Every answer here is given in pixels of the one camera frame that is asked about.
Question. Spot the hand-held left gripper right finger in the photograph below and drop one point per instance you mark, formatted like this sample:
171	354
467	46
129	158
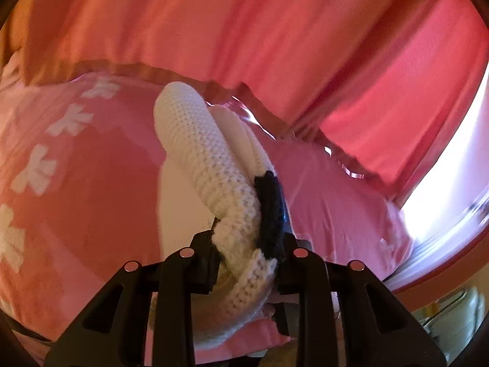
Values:
286	262

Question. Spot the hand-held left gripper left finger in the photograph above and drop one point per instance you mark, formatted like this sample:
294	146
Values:
202	262

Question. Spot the white red black knit sweater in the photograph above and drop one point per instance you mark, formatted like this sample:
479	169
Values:
214	172

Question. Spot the pink floral bed sheet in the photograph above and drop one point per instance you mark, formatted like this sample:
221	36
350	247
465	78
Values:
84	183

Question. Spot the pale green furniture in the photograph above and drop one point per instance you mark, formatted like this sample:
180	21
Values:
454	309

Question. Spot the bright window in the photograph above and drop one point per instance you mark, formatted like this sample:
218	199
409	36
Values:
454	168

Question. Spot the pink orange curtain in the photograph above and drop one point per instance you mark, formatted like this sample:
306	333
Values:
286	34

